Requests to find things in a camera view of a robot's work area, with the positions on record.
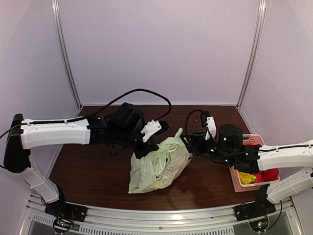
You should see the right black cable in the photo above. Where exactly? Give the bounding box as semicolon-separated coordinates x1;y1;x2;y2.
183;109;203;138

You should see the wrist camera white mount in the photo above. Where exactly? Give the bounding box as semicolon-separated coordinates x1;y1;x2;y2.
201;111;217;140
140;120;169;142

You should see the yellow banana toy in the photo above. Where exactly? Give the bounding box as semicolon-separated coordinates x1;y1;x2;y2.
238;172;257;185

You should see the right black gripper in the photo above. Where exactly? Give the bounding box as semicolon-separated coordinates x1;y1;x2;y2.
180;132;234;165

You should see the curved aluminium rail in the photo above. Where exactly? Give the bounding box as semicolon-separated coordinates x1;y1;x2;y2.
17;194;304;235

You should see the left aluminium frame post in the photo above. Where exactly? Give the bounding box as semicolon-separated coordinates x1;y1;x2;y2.
51;0;82;109

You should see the pink plastic basket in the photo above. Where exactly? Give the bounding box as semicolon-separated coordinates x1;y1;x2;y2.
229;134;281;192

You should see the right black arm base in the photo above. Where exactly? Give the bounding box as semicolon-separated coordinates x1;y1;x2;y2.
233;185;276;233

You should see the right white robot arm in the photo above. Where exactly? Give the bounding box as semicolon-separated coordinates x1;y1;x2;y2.
181;124;313;216

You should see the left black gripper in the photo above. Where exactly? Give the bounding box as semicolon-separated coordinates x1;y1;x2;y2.
114;125;159;159

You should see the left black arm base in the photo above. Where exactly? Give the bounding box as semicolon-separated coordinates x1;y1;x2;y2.
41;186;88;234

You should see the black cable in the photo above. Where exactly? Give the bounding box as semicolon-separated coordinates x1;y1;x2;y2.
183;109;203;138
85;88;172;123

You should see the light green plastic bag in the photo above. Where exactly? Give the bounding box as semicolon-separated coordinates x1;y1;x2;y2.
128;128;193;194

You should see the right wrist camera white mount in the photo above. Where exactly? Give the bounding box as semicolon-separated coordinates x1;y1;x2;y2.
201;111;217;140

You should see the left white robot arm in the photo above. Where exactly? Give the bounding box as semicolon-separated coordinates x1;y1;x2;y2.
3;103;162;217

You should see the red plush fruit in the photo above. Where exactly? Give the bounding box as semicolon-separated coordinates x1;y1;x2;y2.
260;168;279;183

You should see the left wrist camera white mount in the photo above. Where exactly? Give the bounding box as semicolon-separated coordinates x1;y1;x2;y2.
140;120;169;142

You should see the left black cable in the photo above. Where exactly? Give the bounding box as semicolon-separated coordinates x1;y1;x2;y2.
85;88;172;123

